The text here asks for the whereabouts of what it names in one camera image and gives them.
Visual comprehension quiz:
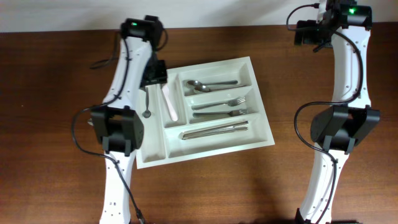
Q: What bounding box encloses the large silver spoon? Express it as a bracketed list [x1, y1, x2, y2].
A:
[185, 80, 238, 87]
[193, 85, 245, 94]

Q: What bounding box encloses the small dark teaspoon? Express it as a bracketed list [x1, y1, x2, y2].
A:
[142, 87, 152, 119]

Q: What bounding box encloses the pink plastic knife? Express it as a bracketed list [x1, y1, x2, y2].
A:
[161, 84, 178, 121]

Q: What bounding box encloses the white plastic cutlery tray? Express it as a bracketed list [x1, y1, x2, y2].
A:
[136, 57, 274, 169]

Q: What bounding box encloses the silver fork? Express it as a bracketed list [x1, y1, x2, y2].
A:
[192, 96, 246, 111]
[192, 110, 249, 118]

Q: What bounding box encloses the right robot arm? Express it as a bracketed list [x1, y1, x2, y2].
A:
[288, 1, 381, 224]

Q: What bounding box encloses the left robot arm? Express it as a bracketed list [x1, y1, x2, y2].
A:
[90, 16, 167, 223]

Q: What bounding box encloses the right black cable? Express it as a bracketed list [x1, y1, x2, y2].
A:
[285, 2, 364, 224]

